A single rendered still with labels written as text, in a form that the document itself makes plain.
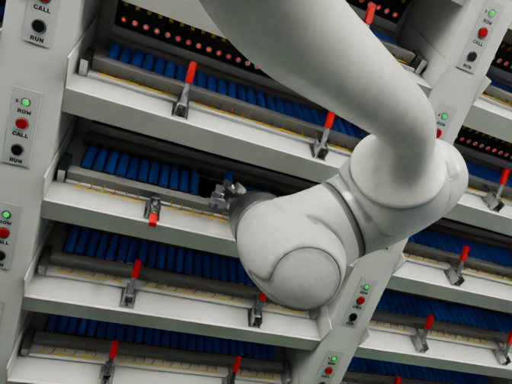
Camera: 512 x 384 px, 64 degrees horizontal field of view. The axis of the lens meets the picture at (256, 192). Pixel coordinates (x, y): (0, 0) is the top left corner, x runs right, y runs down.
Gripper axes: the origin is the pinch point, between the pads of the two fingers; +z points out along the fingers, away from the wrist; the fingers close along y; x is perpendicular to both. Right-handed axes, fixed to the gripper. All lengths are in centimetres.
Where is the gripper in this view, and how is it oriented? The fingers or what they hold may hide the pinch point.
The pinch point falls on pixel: (232, 191)
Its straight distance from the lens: 79.8
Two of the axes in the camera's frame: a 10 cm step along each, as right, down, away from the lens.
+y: 9.3, 2.4, 2.9
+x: 2.9, -9.5, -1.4
